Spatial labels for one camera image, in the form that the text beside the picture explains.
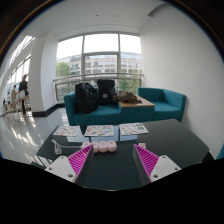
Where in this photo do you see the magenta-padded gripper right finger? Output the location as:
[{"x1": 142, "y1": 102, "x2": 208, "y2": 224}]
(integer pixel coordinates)
[{"x1": 132, "y1": 143, "x2": 182, "y2": 187}]

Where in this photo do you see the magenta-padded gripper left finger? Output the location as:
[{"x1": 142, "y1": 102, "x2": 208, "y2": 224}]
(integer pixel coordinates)
[{"x1": 44, "y1": 143, "x2": 95, "y2": 188}]

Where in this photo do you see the colourful sticker sheet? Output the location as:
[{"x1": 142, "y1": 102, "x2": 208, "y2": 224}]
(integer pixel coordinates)
[
  {"x1": 83, "y1": 124, "x2": 115, "y2": 138},
  {"x1": 53, "y1": 125, "x2": 81, "y2": 138},
  {"x1": 118, "y1": 122, "x2": 150, "y2": 137}
]

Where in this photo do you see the pink power strip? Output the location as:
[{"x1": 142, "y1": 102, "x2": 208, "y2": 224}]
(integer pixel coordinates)
[{"x1": 81, "y1": 140, "x2": 118, "y2": 154}]

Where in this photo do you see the teal sofa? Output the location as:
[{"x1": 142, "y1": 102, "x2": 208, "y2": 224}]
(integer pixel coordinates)
[{"x1": 63, "y1": 87, "x2": 188, "y2": 127}]

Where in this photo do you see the wooden sofa table top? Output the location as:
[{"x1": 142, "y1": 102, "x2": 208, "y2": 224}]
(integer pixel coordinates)
[{"x1": 118, "y1": 97, "x2": 156, "y2": 109}]

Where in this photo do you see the teal chair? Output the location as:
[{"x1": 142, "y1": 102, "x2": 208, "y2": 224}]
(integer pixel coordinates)
[{"x1": 215, "y1": 143, "x2": 224, "y2": 161}]

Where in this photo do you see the glossy black backpack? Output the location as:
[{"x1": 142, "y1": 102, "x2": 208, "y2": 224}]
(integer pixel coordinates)
[{"x1": 74, "y1": 81, "x2": 100, "y2": 115}]

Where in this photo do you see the brown jacket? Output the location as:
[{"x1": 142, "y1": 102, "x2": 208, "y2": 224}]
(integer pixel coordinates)
[{"x1": 114, "y1": 90, "x2": 143, "y2": 105}]

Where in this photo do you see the black backpack with label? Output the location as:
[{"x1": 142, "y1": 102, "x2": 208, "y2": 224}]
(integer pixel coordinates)
[{"x1": 96, "y1": 78, "x2": 117, "y2": 106}]

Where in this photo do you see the metal window railing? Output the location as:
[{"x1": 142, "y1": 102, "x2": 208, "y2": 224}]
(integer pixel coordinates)
[{"x1": 53, "y1": 72, "x2": 145, "y2": 103}]

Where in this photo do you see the person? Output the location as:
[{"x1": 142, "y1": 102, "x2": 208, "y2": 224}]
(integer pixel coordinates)
[
  {"x1": 18, "y1": 74, "x2": 30, "y2": 116},
  {"x1": 9, "y1": 84, "x2": 19, "y2": 113}
]

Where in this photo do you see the white power strip cable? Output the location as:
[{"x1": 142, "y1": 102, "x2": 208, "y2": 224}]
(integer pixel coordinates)
[{"x1": 50, "y1": 138, "x2": 84, "y2": 156}]

